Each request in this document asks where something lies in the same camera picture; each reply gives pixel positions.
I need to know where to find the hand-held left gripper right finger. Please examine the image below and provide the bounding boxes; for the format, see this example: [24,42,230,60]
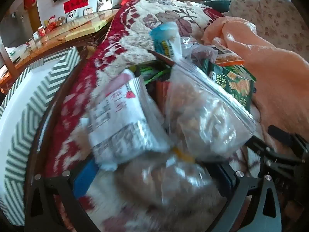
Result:
[208,163,284,232]

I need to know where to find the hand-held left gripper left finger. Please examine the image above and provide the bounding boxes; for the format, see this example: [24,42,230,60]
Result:
[24,159,102,232]

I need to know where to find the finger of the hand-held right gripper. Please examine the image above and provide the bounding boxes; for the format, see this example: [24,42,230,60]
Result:
[267,125,309,157]
[245,136,309,182]

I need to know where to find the clear bag of brown snacks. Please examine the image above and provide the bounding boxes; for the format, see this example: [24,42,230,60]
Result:
[113,150,227,213]

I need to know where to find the white snack packet red label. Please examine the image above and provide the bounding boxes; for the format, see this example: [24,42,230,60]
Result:
[86,69,173,172]

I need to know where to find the clear zip bag of snacks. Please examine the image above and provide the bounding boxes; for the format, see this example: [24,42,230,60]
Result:
[165,60,256,162]

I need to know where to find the dark green cracker packet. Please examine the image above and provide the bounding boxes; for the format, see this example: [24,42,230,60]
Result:
[209,64,257,112]

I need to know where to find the orange cracker packet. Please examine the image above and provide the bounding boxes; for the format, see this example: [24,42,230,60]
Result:
[211,37,245,66]

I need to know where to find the green white striped box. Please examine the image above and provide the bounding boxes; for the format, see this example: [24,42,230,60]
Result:
[0,46,82,225]

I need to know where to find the dark red snack packet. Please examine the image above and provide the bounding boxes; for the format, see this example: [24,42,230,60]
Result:
[191,45,218,64]

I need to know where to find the bright green snack packet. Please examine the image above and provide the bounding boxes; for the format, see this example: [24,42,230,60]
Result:
[139,65,172,85]

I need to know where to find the blue white cracker packet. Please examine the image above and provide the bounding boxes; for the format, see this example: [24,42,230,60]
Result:
[148,22,184,62]

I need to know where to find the peach fleece blanket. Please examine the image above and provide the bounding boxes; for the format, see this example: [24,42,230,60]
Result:
[201,16,309,155]

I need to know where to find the brown snack packet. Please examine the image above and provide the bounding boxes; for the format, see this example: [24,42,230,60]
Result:
[154,81,172,113]

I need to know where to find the floral sofa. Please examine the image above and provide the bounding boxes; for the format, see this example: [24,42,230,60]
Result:
[228,0,309,54]

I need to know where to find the white plastic bag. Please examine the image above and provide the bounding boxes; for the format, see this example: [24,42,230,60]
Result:
[5,45,27,60]

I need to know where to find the wooden dining table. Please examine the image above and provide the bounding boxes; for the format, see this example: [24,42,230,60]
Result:
[0,11,116,92]

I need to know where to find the red toy figurine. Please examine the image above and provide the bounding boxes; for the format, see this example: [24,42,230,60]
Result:
[47,16,57,31]

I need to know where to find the red floral blanket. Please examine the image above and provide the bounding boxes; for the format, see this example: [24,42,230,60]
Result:
[46,0,266,232]

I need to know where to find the wide photo frame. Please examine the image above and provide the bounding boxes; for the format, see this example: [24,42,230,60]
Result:
[66,10,79,23]

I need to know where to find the red wall poster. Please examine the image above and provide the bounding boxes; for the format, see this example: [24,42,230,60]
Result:
[63,0,88,12]

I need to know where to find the large photo frame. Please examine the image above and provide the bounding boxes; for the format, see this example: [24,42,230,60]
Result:
[97,0,113,11]

